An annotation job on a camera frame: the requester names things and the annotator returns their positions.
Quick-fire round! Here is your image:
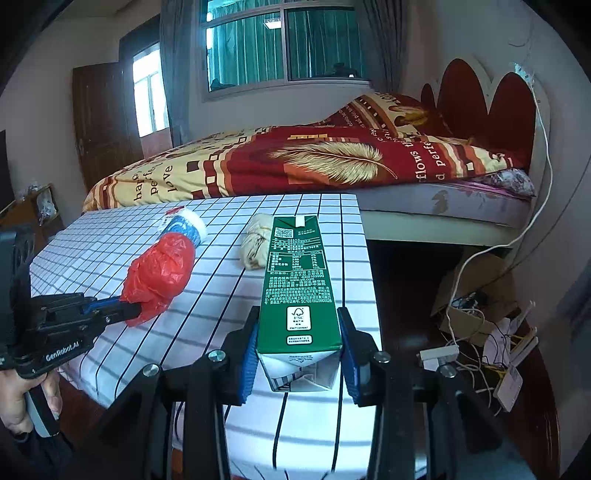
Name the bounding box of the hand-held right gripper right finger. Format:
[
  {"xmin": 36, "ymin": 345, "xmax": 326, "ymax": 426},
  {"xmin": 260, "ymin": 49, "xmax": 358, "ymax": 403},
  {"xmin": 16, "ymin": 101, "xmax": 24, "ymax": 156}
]
[{"xmin": 337, "ymin": 305, "xmax": 506, "ymax": 480}]

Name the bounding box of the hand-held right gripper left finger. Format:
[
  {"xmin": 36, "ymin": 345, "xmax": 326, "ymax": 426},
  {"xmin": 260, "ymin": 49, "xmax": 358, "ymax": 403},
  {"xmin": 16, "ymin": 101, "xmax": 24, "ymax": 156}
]
[{"xmin": 81, "ymin": 305, "xmax": 260, "ymax": 480}]

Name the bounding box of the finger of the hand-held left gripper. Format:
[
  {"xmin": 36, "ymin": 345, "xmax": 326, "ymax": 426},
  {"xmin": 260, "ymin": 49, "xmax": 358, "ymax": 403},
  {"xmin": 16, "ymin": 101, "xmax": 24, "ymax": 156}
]
[
  {"xmin": 84, "ymin": 296, "xmax": 125, "ymax": 315},
  {"xmin": 99, "ymin": 302, "xmax": 142, "ymax": 325}
]

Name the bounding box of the red plastic bag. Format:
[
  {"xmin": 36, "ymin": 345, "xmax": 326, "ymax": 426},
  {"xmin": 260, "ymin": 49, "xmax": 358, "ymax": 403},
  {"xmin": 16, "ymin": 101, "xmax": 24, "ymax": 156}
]
[{"xmin": 121, "ymin": 232, "xmax": 197, "ymax": 328}]

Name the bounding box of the green milk carton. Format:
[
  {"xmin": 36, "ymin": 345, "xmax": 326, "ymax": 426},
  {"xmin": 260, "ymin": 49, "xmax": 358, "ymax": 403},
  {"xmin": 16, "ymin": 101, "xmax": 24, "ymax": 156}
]
[{"xmin": 255, "ymin": 215, "xmax": 343, "ymax": 394}]

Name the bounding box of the person's left forearm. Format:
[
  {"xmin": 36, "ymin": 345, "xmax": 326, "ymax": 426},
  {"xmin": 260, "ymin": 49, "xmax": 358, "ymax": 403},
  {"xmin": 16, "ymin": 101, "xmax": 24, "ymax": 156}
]
[{"xmin": 0, "ymin": 422, "xmax": 77, "ymax": 480}]

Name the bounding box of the person's left hand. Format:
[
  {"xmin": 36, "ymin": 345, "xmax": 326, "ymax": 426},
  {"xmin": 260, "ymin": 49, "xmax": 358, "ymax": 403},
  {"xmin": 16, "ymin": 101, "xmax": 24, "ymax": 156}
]
[{"xmin": 0, "ymin": 367, "xmax": 64, "ymax": 437}]

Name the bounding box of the white power strip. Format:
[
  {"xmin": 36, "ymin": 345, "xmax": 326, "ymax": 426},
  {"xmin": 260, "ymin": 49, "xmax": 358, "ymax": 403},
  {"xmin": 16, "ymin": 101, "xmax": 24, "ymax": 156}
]
[{"xmin": 419, "ymin": 344, "xmax": 461, "ymax": 372}]

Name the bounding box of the white checked tablecloth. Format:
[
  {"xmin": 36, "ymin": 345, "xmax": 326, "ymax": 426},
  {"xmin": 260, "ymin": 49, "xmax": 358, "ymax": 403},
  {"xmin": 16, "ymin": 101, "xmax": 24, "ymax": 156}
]
[{"xmin": 30, "ymin": 192, "xmax": 428, "ymax": 480}]

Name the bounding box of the white blue-print cup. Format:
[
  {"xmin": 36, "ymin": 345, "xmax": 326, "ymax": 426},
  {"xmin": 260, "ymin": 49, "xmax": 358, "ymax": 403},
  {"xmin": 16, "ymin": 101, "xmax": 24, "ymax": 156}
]
[{"xmin": 158, "ymin": 208, "xmax": 208, "ymax": 249}]

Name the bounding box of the wooden cabinet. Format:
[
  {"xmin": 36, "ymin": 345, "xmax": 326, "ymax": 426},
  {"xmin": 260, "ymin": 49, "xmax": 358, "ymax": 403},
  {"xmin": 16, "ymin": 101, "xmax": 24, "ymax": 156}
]
[{"xmin": 0, "ymin": 184, "xmax": 65, "ymax": 250}]

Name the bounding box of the beige crumpled paper ball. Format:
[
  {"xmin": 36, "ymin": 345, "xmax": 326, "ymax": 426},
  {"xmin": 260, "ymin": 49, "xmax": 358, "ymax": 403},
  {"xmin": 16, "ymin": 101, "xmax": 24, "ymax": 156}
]
[{"xmin": 239, "ymin": 213, "xmax": 275, "ymax": 271}]

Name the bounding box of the white router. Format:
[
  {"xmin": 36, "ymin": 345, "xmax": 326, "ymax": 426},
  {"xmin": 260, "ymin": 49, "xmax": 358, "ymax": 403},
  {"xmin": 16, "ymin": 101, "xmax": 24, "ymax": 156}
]
[{"xmin": 492, "ymin": 300, "xmax": 540, "ymax": 413}]

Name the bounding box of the cardboard box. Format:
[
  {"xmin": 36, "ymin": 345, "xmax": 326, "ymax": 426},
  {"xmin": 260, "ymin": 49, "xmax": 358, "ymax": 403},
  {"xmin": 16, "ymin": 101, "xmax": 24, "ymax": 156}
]
[{"xmin": 430, "ymin": 249, "xmax": 518, "ymax": 347}]

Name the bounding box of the brown wooden door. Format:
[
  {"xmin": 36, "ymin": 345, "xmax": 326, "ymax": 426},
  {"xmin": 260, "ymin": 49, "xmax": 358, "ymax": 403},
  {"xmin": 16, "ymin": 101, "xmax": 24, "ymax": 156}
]
[{"xmin": 71, "ymin": 62, "xmax": 144, "ymax": 192}]

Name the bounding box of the white bed with mattress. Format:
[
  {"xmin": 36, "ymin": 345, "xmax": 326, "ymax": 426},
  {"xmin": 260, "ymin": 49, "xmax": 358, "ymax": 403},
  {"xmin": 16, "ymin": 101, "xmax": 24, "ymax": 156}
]
[{"xmin": 355, "ymin": 180, "xmax": 536, "ymax": 250}]

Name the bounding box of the red yellow printed blanket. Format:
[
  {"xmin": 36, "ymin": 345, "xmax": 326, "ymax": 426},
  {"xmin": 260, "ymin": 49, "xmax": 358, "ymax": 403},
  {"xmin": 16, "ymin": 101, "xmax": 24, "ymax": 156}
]
[{"xmin": 82, "ymin": 92, "xmax": 527, "ymax": 213}]

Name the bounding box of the small window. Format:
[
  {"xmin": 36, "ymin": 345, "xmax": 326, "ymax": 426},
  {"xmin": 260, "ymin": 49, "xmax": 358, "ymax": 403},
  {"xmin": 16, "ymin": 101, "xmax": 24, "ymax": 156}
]
[{"xmin": 132, "ymin": 42, "xmax": 171, "ymax": 138}]

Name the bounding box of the grey window curtain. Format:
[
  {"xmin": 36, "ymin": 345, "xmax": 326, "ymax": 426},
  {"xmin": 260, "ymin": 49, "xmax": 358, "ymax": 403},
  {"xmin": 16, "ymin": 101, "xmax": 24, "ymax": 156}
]
[
  {"xmin": 358, "ymin": 0, "xmax": 409, "ymax": 95},
  {"xmin": 158, "ymin": 0, "xmax": 206, "ymax": 148}
]

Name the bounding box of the purple floral pillow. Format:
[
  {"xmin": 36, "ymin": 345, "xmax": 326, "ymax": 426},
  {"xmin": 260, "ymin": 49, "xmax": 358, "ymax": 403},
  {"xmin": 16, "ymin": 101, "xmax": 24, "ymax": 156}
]
[{"xmin": 471, "ymin": 168, "xmax": 537, "ymax": 200}]

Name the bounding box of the red heart-shaped headboard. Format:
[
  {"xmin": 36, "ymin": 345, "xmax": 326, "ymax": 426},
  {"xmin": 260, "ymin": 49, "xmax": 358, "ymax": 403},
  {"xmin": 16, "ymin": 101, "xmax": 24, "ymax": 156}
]
[{"xmin": 420, "ymin": 58, "xmax": 552, "ymax": 185}]

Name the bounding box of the large window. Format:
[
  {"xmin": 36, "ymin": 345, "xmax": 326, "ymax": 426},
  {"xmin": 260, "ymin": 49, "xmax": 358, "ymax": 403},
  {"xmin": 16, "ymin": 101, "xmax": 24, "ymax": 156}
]
[{"xmin": 201, "ymin": 0, "xmax": 372, "ymax": 102}]

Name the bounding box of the white power cable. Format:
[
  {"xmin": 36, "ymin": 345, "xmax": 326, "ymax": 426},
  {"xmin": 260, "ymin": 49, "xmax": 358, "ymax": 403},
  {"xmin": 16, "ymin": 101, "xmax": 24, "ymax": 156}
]
[{"xmin": 450, "ymin": 65, "xmax": 554, "ymax": 296}]

